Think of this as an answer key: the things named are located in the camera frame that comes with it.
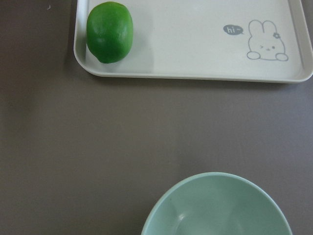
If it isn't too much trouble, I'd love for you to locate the mint green bowl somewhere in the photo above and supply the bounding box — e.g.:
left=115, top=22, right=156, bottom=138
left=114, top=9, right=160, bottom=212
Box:
left=141, top=172, right=292, bottom=235

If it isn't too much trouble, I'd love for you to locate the cream rabbit tray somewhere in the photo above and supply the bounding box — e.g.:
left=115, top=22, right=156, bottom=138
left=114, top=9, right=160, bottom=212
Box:
left=73, top=0, right=313, bottom=83

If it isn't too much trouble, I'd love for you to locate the green lime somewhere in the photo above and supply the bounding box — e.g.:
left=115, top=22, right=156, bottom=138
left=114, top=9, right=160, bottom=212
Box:
left=86, top=1, right=134, bottom=64

